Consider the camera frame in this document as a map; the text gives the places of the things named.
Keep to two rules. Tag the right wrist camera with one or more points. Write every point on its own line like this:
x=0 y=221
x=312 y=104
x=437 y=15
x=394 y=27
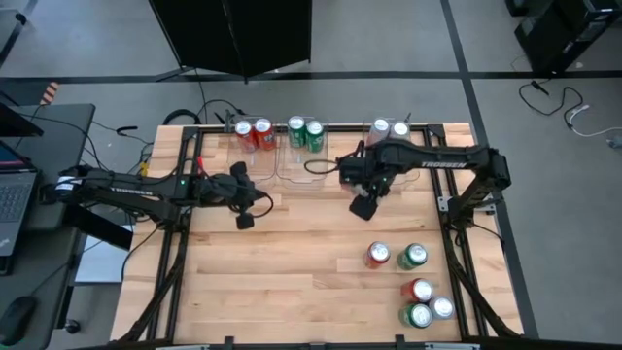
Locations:
x=350 y=170

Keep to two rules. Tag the black round knob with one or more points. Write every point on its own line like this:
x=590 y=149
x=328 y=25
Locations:
x=73 y=326

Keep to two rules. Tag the black folding screen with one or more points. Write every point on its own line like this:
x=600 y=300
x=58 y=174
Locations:
x=233 y=34

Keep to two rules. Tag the black aluminium frame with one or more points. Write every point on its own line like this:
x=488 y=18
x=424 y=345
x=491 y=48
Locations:
x=267 y=129

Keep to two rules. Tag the clear plastic bin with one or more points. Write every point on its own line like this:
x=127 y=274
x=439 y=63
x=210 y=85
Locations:
x=410 y=181
x=252 y=167
x=301 y=170

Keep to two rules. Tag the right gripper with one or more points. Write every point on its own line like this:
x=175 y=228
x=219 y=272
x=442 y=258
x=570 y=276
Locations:
x=376 y=175

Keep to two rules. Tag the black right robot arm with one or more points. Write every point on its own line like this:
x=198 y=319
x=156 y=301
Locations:
x=447 y=158

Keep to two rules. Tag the red Fanta can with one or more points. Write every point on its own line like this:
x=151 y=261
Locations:
x=263 y=127
x=243 y=129
x=422 y=290
x=378 y=253

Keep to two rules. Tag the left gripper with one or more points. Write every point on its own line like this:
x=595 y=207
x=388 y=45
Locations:
x=226 y=189

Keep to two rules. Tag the orange black striped marker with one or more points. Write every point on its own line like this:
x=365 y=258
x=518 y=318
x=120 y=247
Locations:
x=48 y=93

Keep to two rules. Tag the grey laptop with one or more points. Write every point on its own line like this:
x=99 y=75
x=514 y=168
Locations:
x=14 y=204

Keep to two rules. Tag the black computer mouse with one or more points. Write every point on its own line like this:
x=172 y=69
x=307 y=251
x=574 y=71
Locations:
x=17 y=318

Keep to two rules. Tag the white sheet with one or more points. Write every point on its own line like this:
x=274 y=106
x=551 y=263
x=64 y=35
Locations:
x=104 y=262

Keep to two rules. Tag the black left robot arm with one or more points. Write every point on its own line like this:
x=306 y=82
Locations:
x=131 y=190

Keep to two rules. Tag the black monitor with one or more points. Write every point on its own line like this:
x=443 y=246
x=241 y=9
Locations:
x=14 y=124

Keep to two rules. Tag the black computer tower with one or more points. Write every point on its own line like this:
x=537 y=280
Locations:
x=559 y=34

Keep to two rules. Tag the dark office desk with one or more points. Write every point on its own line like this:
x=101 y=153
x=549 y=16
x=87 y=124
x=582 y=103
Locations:
x=58 y=146

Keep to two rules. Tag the green Sprite can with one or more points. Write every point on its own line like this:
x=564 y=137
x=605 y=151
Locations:
x=419 y=315
x=414 y=255
x=315 y=129
x=296 y=124

